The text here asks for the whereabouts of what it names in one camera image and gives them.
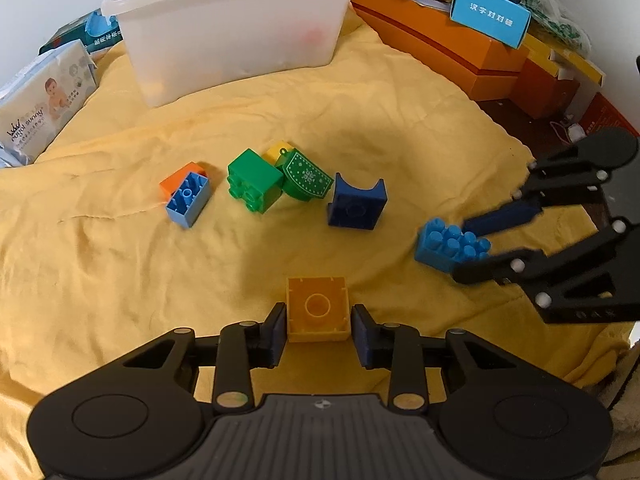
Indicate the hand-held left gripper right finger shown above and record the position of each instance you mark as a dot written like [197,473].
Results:
[362,335]

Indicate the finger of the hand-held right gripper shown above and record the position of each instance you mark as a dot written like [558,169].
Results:
[500,267]
[505,215]

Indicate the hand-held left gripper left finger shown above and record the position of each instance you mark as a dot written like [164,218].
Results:
[275,335]

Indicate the large yellow building block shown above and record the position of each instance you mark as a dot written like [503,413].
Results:
[317,310]

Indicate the blue studded building block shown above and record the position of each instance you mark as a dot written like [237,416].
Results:
[440,250]

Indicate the white plastic storage bin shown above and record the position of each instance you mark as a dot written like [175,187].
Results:
[225,25]

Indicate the dark blue arch block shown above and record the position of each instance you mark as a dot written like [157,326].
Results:
[355,207]

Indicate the small orange cardboard box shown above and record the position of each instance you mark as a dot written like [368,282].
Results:
[545,90]

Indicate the red-orange cardboard box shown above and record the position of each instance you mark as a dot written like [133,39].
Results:
[610,115]

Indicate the yellow blanket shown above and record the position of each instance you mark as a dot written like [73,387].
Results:
[125,285]

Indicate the light blue building block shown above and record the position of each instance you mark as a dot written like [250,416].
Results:
[187,202]

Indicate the green building block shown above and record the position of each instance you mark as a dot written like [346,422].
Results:
[252,177]

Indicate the green printed curved block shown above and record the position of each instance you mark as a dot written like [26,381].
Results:
[307,177]

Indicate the yellow cardboard box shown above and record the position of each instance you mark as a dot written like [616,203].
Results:
[575,60]

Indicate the large orange cardboard box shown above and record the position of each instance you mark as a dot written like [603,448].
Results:
[440,45]

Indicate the small yellow building block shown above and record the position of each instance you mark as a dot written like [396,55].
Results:
[274,152]

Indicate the orange building block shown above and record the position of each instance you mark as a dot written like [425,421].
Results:
[175,180]

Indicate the clear bag with green print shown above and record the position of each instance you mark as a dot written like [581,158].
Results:
[560,20]

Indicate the blue box with white print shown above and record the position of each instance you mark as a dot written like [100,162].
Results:
[490,12]

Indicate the white baby wipes pack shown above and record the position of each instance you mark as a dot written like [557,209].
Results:
[45,105]

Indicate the teal wipes pack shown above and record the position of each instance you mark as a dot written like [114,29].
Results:
[75,37]

